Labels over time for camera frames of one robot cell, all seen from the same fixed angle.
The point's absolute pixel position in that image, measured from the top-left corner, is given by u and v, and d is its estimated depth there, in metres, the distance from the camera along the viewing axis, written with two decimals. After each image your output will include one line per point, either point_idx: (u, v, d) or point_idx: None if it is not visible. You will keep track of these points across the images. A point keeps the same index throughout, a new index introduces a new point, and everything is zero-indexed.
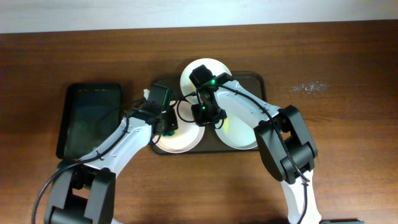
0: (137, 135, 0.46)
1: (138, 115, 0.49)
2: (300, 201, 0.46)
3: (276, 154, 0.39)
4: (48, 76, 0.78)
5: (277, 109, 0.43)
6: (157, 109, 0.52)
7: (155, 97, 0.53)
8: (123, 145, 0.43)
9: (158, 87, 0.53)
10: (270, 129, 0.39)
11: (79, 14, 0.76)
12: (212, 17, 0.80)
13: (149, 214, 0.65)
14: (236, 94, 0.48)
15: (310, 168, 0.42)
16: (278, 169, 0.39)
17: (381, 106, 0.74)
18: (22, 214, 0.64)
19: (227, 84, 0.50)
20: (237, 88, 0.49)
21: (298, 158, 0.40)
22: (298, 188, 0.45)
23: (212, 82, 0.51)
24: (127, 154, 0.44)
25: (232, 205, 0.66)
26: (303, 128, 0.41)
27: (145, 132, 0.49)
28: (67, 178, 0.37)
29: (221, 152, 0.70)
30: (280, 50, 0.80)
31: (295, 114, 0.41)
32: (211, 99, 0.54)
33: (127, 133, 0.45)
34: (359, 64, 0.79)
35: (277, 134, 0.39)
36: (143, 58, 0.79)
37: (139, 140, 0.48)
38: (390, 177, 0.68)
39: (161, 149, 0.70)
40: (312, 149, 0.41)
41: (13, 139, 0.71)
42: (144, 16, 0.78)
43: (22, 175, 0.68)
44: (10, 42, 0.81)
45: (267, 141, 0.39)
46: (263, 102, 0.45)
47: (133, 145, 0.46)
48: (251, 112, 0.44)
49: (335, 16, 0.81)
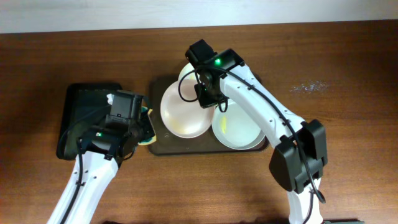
0: (96, 179, 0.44)
1: (97, 141, 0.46)
2: (305, 207, 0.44)
3: (292, 172, 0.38)
4: (48, 76, 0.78)
5: (301, 122, 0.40)
6: (123, 122, 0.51)
7: (119, 109, 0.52)
8: (81, 202, 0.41)
9: (122, 97, 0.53)
10: (293, 148, 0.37)
11: (79, 14, 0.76)
12: (212, 17, 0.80)
13: (150, 214, 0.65)
14: (250, 88, 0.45)
15: (319, 177, 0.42)
16: (290, 183, 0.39)
17: (381, 106, 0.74)
18: (22, 214, 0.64)
19: (237, 70, 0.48)
20: (250, 79, 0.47)
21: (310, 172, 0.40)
22: (305, 195, 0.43)
23: (217, 62, 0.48)
24: (90, 204, 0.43)
25: (232, 204, 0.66)
26: (323, 143, 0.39)
27: (107, 171, 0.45)
28: None
29: (219, 151, 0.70)
30: (280, 50, 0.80)
31: (320, 130, 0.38)
32: (214, 84, 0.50)
33: (82, 186, 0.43)
34: (359, 64, 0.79)
35: (296, 154, 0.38)
36: (143, 57, 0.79)
37: (103, 182, 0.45)
38: (390, 176, 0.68)
39: (159, 150, 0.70)
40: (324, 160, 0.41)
41: (12, 139, 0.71)
42: (144, 16, 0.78)
43: (22, 175, 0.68)
44: (10, 42, 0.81)
45: (288, 162, 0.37)
46: (283, 109, 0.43)
47: (94, 194, 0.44)
48: (270, 119, 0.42)
49: (335, 16, 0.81)
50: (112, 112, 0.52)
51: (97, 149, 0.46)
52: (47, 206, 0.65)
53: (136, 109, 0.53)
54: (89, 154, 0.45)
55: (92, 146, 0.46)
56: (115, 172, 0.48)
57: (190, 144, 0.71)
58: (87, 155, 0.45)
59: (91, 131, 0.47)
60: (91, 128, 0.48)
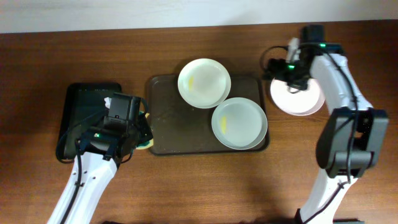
0: (94, 181, 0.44)
1: (97, 142, 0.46)
2: (324, 197, 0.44)
3: (337, 142, 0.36)
4: (48, 76, 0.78)
5: (369, 107, 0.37)
6: (122, 124, 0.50)
7: (118, 110, 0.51)
8: (80, 203, 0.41)
9: (119, 97, 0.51)
10: (349, 118, 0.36)
11: (78, 14, 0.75)
12: (212, 18, 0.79)
13: (149, 214, 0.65)
14: (337, 68, 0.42)
15: (357, 175, 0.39)
16: (328, 156, 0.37)
17: (382, 107, 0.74)
18: (22, 214, 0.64)
19: (334, 56, 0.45)
20: (342, 64, 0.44)
21: (355, 158, 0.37)
22: (331, 186, 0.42)
23: (323, 45, 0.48)
24: (88, 205, 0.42)
25: (232, 205, 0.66)
26: (380, 139, 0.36)
27: (106, 170, 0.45)
28: None
29: (219, 151, 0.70)
30: (280, 50, 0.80)
31: (383, 121, 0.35)
32: (306, 61, 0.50)
33: (81, 187, 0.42)
34: (360, 64, 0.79)
35: (351, 126, 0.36)
36: (143, 57, 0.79)
37: (102, 182, 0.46)
38: (390, 176, 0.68)
39: (159, 149, 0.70)
40: (373, 160, 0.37)
41: (12, 139, 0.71)
42: (144, 16, 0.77)
43: (22, 175, 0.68)
44: (10, 42, 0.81)
45: (339, 127, 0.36)
46: (357, 92, 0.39)
47: (94, 194, 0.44)
48: (342, 94, 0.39)
49: (336, 17, 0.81)
50: (111, 114, 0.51)
51: (96, 149, 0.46)
52: (47, 206, 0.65)
53: (134, 111, 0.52)
54: (88, 154, 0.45)
55: (91, 148, 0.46)
56: (115, 172, 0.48)
57: (189, 144, 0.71)
58: (86, 157, 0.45)
59: (91, 132, 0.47)
60: (89, 129, 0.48)
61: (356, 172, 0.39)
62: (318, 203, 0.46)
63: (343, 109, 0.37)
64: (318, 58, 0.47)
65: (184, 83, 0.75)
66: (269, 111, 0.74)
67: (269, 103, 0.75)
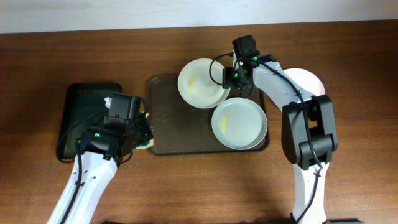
0: (94, 180, 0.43)
1: (97, 141, 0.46)
2: (308, 191, 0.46)
3: (296, 135, 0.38)
4: (48, 76, 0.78)
5: (312, 95, 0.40)
6: (122, 124, 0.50)
7: (118, 110, 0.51)
8: (81, 202, 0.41)
9: (119, 96, 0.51)
10: (299, 111, 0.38)
11: (78, 14, 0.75)
12: (212, 18, 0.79)
13: (150, 214, 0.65)
14: (274, 73, 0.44)
15: (326, 160, 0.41)
16: (294, 150, 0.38)
17: (381, 107, 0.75)
18: (23, 214, 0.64)
19: (267, 63, 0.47)
20: (278, 68, 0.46)
21: (318, 146, 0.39)
22: (309, 178, 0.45)
23: (254, 58, 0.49)
24: (89, 205, 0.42)
25: (232, 205, 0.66)
26: (332, 121, 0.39)
27: (107, 170, 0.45)
28: None
29: (219, 152, 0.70)
30: (280, 50, 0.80)
31: (328, 104, 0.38)
32: (249, 74, 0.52)
33: (81, 186, 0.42)
34: (359, 65, 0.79)
35: (302, 117, 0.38)
36: (143, 57, 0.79)
37: (102, 182, 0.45)
38: (390, 176, 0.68)
39: (159, 149, 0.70)
40: (333, 142, 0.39)
41: (12, 139, 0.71)
42: (144, 16, 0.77)
43: (22, 175, 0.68)
44: (10, 42, 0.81)
45: (292, 121, 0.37)
46: (298, 86, 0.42)
47: (94, 193, 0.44)
48: (285, 91, 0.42)
49: (336, 17, 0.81)
50: (111, 113, 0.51)
51: (96, 149, 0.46)
52: (47, 206, 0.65)
53: (134, 110, 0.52)
54: (88, 154, 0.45)
55: (91, 147, 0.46)
56: (115, 172, 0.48)
57: (189, 144, 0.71)
58: (86, 156, 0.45)
59: (91, 132, 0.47)
60: (90, 128, 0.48)
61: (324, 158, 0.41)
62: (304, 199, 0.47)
63: (292, 105, 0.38)
64: (256, 69, 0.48)
65: (185, 85, 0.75)
66: (269, 111, 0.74)
67: (269, 103, 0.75)
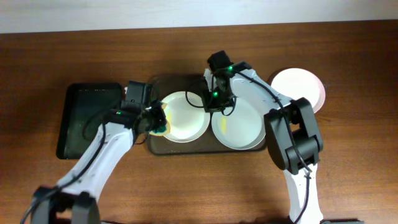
0: (117, 144, 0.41)
1: (114, 119, 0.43)
2: (301, 195, 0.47)
3: (281, 142, 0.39)
4: (48, 76, 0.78)
5: (290, 99, 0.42)
6: (137, 107, 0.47)
7: (132, 94, 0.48)
8: (104, 158, 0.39)
9: (135, 83, 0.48)
10: (280, 117, 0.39)
11: (78, 14, 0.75)
12: (212, 18, 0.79)
13: (150, 214, 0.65)
14: (250, 81, 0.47)
15: (314, 162, 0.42)
16: (282, 157, 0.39)
17: (380, 107, 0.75)
18: (23, 214, 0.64)
19: (243, 72, 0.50)
20: (252, 76, 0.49)
21: (303, 150, 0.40)
22: (300, 180, 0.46)
23: (230, 68, 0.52)
24: (108, 167, 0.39)
25: (232, 205, 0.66)
26: (313, 122, 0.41)
27: (127, 137, 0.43)
28: (45, 206, 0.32)
29: (219, 151, 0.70)
30: (280, 50, 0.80)
31: (306, 108, 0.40)
32: (226, 85, 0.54)
33: (105, 144, 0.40)
34: (359, 65, 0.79)
35: (285, 123, 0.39)
36: (143, 57, 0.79)
37: (123, 145, 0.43)
38: (390, 176, 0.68)
39: (158, 149, 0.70)
40: (318, 142, 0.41)
41: (12, 139, 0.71)
42: (144, 16, 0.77)
43: (22, 175, 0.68)
44: (9, 42, 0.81)
45: (275, 128, 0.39)
46: (276, 93, 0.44)
47: (115, 155, 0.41)
48: (264, 100, 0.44)
49: (336, 17, 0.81)
50: (126, 98, 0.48)
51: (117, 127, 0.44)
52: None
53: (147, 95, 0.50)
54: (111, 126, 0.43)
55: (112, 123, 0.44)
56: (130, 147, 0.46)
57: (188, 144, 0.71)
58: (109, 126, 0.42)
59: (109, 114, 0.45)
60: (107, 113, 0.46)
61: (313, 159, 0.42)
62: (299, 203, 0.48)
63: (272, 113, 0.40)
64: (232, 79, 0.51)
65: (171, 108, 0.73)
66: None
67: None
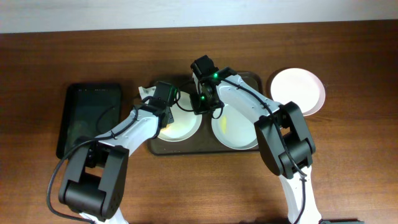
0: (147, 124, 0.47)
1: (145, 107, 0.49)
2: (298, 197, 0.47)
3: (274, 148, 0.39)
4: (47, 76, 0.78)
5: (279, 104, 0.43)
6: (163, 102, 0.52)
7: (160, 93, 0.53)
8: (134, 130, 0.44)
9: (163, 84, 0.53)
10: (270, 124, 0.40)
11: (78, 14, 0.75)
12: (212, 17, 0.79)
13: (150, 214, 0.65)
14: (237, 88, 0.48)
15: (308, 164, 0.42)
16: (275, 163, 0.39)
17: (380, 107, 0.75)
18: (23, 214, 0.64)
19: (229, 79, 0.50)
20: (239, 82, 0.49)
21: (296, 154, 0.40)
22: (296, 184, 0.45)
23: (214, 75, 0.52)
24: (137, 140, 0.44)
25: (232, 205, 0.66)
26: (303, 125, 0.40)
27: (153, 122, 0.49)
28: (83, 152, 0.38)
29: (219, 151, 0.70)
30: (280, 50, 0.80)
31: (295, 111, 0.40)
32: (213, 92, 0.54)
33: (137, 121, 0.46)
34: (359, 65, 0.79)
35: (275, 129, 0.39)
36: (143, 57, 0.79)
37: (150, 128, 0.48)
38: (390, 176, 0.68)
39: (158, 149, 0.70)
40: (310, 145, 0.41)
41: (12, 139, 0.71)
42: (144, 16, 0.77)
43: (22, 175, 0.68)
44: (9, 42, 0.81)
45: (267, 135, 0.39)
46: (264, 98, 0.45)
47: (143, 134, 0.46)
48: (252, 106, 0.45)
49: (336, 17, 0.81)
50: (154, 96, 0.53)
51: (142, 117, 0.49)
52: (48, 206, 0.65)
53: (172, 96, 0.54)
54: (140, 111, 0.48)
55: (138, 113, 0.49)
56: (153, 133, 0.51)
57: (188, 144, 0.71)
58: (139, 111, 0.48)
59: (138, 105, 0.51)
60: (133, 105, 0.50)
61: (306, 162, 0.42)
62: (296, 204, 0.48)
63: (262, 120, 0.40)
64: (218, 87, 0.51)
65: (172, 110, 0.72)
66: None
67: None
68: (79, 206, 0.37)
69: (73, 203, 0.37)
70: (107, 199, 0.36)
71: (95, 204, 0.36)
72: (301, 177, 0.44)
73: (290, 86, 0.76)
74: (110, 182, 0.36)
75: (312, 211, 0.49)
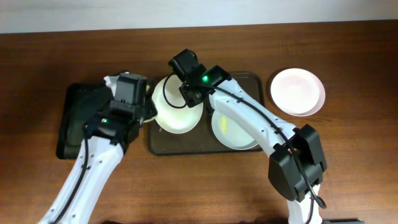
0: (99, 167, 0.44)
1: (107, 125, 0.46)
2: (305, 211, 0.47)
3: (291, 178, 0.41)
4: (47, 76, 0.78)
5: (294, 129, 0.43)
6: (127, 106, 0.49)
7: (124, 94, 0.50)
8: (86, 184, 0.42)
9: (127, 80, 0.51)
10: (288, 155, 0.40)
11: (77, 14, 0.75)
12: (212, 17, 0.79)
13: (150, 214, 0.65)
14: (238, 101, 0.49)
15: (318, 183, 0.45)
16: (290, 190, 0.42)
17: (380, 107, 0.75)
18: (22, 214, 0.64)
19: (223, 86, 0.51)
20: (238, 91, 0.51)
21: (310, 178, 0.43)
22: (306, 200, 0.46)
23: (204, 79, 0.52)
24: (91, 193, 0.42)
25: (232, 205, 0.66)
26: (319, 152, 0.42)
27: (114, 155, 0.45)
28: None
29: (219, 151, 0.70)
30: (280, 50, 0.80)
31: (312, 140, 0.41)
32: (203, 97, 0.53)
33: (87, 170, 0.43)
34: (359, 65, 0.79)
35: (293, 160, 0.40)
36: (143, 57, 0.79)
37: (111, 163, 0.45)
38: (390, 176, 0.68)
39: (158, 149, 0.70)
40: (322, 166, 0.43)
41: (12, 139, 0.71)
42: (143, 15, 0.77)
43: (22, 175, 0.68)
44: (9, 42, 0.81)
45: (285, 168, 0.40)
46: (273, 117, 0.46)
47: (100, 178, 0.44)
48: (262, 129, 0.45)
49: (336, 17, 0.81)
50: (116, 98, 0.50)
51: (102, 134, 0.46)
52: (47, 206, 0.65)
53: (139, 93, 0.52)
54: (95, 139, 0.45)
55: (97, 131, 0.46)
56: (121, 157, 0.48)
57: (188, 144, 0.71)
58: (93, 140, 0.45)
59: (97, 118, 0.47)
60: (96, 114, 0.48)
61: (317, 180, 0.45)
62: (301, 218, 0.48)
63: (279, 154, 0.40)
64: (211, 96, 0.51)
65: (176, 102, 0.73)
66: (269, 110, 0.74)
67: (269, 103, 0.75)
68: None
69: None
70: None
71: None
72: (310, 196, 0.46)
73: (290, 86, 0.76)
74: None
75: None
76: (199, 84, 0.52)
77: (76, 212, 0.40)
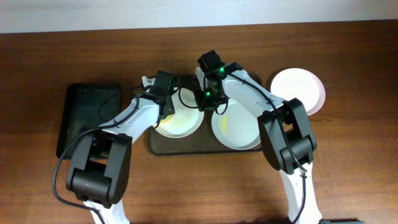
0: (147, 112, 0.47)
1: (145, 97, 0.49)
2: (298, 194, 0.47)
3: (276, 143, 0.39)
4: (47, 76, 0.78)
5: (283, 101, 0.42)
6: (163, 91, 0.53)
7: (160, 83, 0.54)
8: (137, 117, 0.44)
9: (163, 72, 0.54)
10: (273, 119, 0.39)
11: (77, 14, 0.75)
12: (212, 17, 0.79)
13: (150, 214, 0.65)
14: (243, 83, 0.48)
15: (309, 160, 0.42)
16: (275, 157, 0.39)
17: (380, 107, 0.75)
18: (23, 214, 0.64)
19: (235, 73, 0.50)
20: (245, 77, 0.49)
21: (297, 149, 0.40)
22: (296, 181, 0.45)
23: (221, 69, 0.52)
24: (140, 127, 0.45)
25: (232, 205, 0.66)
26: (306, 122, 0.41)
27: (154, 111, 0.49)
28: (86, 142, 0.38)
29: (219, 152, 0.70)
30: (280, 50, 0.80)
31: (299, 108, 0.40)
32: (219, 86, 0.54)
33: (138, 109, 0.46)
34: (359, 65, 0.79)
35: (278, 124, 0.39)
36: (143, 57, 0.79)
37: (151, 116, 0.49)
38: (390, 176, 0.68)
39: (159, 150, 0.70)
40: (311, 142, 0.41)
41: (12, 139, 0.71)
42: (143, 15, 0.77)
43: (22, 175, 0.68)
44: (9, 42, 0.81)
45: (269, 130, 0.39)
46: (269, 94, 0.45)
47: (145, 122, 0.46)
48: (257, 101, 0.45)
49: (336, 17, 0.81)
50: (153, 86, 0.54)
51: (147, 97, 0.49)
52: (47, 206, 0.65)
53: (171, 84, 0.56)
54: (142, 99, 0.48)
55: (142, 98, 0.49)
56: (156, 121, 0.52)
57: (188, 144, 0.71)
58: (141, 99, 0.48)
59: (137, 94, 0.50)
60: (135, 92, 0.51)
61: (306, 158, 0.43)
62: (296, 201, 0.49)
63: (264, 116, 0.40)
64: (224, 82, 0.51)
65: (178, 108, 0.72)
66: None
67: None
68: (86, 192, 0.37)
69: (80, 188, 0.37)
70: (113, 185, 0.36)
71: (101, 190, 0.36)
72: (301, 173, 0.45)
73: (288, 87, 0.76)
74: (115, 163, 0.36)
75: (312, 210, 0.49)
76: (219, 74, 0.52)
77: (132, 124, 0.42)
